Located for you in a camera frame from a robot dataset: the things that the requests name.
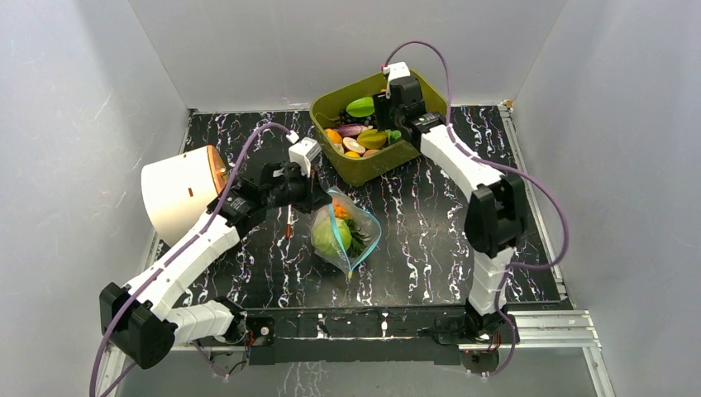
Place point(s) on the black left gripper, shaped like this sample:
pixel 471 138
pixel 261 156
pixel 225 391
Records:
pixel 314 198

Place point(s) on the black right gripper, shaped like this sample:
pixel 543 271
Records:
pixel 384 116

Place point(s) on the green toy star fruit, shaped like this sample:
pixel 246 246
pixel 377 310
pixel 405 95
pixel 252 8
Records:
pixel 361 107

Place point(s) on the green toy cabbage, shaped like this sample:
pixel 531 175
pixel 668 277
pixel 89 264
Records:
pixel 326 239

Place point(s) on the clear zip top bag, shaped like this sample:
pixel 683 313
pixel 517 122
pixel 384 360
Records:
pixel 368 224

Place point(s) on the toy pineapple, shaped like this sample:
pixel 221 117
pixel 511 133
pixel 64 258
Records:
pixel 354 240

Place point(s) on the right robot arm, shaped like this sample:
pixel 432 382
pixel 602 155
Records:
pixel 496 216

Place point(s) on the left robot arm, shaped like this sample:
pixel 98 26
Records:
pixel 140 319

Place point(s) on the toy napa cabbage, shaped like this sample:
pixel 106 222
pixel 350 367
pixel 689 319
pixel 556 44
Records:
pixel 393 136

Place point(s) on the yellow toy star fruit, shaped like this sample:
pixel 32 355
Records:
pixel 372 139

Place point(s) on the black toy grapes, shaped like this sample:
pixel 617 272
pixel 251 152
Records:
pixel 344 118

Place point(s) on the red and white pen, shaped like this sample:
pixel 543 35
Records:
pixel 289 223

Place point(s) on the toy mushroom half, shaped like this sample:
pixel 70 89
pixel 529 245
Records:
pixel 351 144

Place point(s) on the orange toy fruit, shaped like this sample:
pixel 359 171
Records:
pixel 334 136

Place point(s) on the olive green plastic bin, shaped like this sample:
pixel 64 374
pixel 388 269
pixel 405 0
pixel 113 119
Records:
pixel 378 159

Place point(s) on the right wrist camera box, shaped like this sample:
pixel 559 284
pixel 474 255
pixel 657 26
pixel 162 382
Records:
pixel 393 72

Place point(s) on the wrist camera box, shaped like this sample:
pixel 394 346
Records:
pixel 393 72
pixel 303 153

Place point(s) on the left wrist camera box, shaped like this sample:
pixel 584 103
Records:
pixel 303 153

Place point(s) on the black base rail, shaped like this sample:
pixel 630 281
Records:
pixel 400 333

